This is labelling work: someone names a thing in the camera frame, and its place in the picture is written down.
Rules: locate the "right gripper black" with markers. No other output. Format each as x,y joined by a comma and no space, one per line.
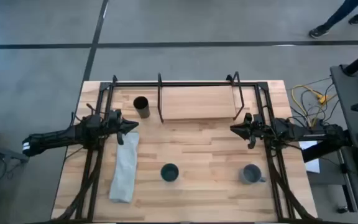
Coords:
261,130

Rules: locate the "grey folded towel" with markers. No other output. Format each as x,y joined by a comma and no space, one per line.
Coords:
124,168

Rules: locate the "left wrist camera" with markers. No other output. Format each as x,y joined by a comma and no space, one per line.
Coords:
115,115

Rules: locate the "black metal rig frame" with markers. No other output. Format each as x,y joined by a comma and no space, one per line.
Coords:
182,84

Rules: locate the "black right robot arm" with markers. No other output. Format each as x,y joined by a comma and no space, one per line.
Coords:
306,132

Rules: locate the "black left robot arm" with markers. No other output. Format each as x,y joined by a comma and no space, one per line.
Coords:
51,140

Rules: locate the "tall black cup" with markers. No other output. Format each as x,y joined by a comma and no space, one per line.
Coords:
143,110

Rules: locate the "person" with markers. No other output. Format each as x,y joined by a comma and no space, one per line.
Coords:
340,14

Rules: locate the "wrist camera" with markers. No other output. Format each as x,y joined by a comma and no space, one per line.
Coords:
115,115
253,119

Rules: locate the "white paper sheet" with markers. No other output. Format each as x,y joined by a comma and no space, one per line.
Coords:
314,166

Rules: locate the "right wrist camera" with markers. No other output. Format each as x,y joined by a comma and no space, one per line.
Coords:
253,119

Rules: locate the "dark green cup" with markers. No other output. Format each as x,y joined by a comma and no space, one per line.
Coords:
169,172

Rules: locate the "grey side desk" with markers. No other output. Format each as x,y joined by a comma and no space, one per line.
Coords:
346,93

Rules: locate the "wooden shelf black metal frame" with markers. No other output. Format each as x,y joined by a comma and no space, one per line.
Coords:
197,102

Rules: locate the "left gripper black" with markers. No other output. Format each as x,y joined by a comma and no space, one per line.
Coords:
113,127

